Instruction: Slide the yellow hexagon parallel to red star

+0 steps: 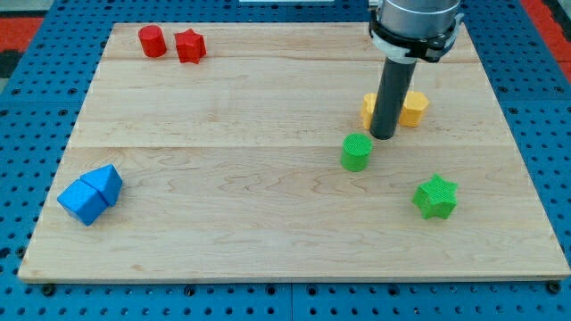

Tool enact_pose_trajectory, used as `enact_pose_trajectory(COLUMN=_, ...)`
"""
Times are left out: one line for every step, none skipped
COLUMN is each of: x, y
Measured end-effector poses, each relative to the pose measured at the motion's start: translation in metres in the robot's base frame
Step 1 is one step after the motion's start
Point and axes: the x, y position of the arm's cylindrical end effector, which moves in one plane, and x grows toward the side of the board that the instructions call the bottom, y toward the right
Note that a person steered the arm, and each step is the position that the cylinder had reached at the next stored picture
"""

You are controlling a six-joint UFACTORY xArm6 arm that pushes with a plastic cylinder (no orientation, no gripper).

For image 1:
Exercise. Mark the green cylinder block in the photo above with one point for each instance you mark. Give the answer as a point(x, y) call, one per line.
point(356, 150)

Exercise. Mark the yellow hexagon block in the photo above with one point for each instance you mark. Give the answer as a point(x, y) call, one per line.
point(413, 109)

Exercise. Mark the yellow block behind rod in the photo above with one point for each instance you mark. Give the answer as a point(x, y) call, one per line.
point(367, 109)

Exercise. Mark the red star block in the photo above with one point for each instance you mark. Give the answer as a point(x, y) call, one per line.
point(190, 46)

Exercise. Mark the wooden board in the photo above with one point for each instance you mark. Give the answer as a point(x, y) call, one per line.
point(231, 170)

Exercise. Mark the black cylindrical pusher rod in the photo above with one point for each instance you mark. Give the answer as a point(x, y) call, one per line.
point(393, 87)

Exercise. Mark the blue cube block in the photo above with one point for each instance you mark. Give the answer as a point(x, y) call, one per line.
point(82, 202)

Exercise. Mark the red cylinder block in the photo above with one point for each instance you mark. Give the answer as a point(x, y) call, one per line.
point(152, 41)

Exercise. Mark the green star block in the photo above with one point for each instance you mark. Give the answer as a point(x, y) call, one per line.
point(436, 198)

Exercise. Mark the blue triangular prism block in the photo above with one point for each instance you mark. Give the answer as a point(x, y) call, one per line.
point(106, 181)

